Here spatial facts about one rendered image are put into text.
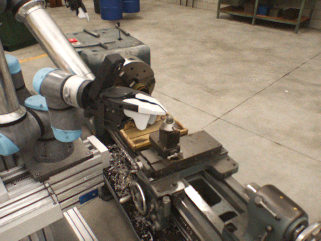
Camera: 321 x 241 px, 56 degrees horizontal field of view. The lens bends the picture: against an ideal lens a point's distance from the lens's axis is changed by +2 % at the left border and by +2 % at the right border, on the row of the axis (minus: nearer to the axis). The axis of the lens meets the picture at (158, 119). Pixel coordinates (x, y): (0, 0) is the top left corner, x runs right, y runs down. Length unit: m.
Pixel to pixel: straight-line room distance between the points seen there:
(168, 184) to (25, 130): 0.68
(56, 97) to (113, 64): 0.19
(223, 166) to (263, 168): 1.52
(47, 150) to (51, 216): 0.23
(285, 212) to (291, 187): 1.88
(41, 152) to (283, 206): 0.85
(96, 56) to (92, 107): 1.24
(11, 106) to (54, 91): 0.28
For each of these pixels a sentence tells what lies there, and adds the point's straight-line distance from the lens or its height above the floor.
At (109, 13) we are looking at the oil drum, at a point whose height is 0.18.
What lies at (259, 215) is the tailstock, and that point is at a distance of 1.10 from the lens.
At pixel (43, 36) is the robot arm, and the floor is 1.64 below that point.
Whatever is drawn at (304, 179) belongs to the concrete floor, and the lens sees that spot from 3.06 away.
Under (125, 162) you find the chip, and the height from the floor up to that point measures 0.58.
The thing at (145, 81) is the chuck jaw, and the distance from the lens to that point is 1.88.
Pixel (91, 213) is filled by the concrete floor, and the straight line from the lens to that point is 2.55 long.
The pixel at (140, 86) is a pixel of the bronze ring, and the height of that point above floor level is 1.12.
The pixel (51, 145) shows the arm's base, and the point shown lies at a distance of 1.16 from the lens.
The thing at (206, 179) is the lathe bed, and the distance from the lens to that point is 1.54.
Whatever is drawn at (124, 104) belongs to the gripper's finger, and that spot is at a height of 1.59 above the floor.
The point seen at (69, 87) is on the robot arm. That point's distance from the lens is 0.72.
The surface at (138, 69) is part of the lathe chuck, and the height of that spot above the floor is 1.18.
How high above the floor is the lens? 1.88
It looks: 32 degrees down
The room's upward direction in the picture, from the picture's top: straight up
